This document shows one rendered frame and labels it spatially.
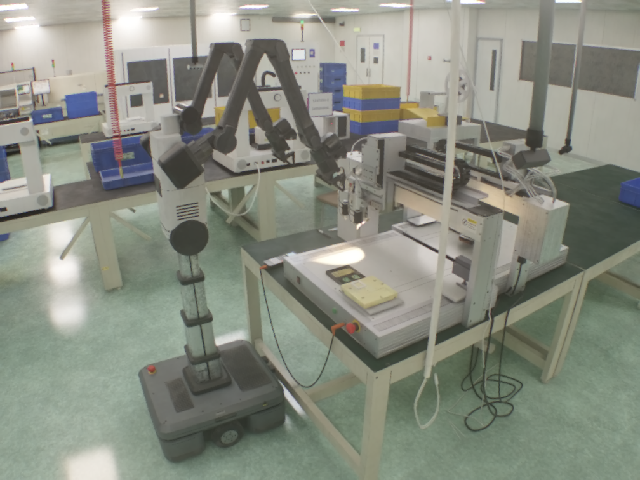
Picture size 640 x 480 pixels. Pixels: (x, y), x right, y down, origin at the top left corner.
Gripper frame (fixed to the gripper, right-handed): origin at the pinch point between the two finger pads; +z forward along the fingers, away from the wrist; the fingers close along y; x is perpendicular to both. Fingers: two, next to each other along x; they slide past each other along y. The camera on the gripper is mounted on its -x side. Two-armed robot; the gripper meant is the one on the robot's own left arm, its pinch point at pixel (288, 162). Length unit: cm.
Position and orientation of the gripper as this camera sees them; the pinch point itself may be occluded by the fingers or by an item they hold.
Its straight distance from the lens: 229.2
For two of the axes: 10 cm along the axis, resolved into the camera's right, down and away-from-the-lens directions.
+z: 4.3, 6.9, 5.8
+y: -4.9, -3.5, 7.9
